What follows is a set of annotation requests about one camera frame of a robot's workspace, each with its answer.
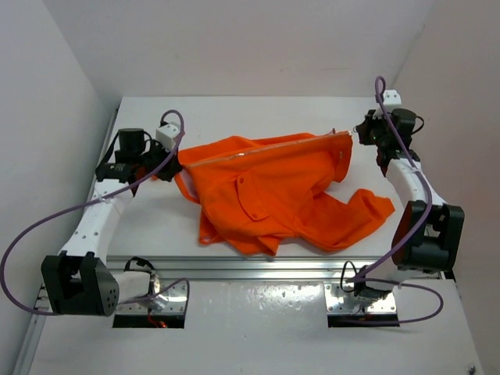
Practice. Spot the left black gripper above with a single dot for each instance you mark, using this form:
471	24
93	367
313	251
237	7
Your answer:
169	167

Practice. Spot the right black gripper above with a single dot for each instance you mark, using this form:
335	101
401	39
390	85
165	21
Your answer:
367	126

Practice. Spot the orange zip jacket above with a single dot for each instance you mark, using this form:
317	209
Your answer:
255	193

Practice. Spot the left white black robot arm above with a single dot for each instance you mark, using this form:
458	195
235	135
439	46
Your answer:
77	279

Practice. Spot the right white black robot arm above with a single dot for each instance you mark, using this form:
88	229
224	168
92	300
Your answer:
428	234

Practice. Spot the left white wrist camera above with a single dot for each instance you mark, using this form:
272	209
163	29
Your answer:
167	135

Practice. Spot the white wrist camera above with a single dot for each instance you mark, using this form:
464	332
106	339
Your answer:
391	100
167	135

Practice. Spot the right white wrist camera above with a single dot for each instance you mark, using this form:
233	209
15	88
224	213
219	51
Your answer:
391	100

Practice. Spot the aluminium rail frame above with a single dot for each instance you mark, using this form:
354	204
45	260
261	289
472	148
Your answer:
246	315

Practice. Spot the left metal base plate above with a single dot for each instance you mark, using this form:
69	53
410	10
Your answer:
167	297

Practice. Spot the metal base plate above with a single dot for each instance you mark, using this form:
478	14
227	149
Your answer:
341	303
167	297

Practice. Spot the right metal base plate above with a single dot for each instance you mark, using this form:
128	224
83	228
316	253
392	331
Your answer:
341	303

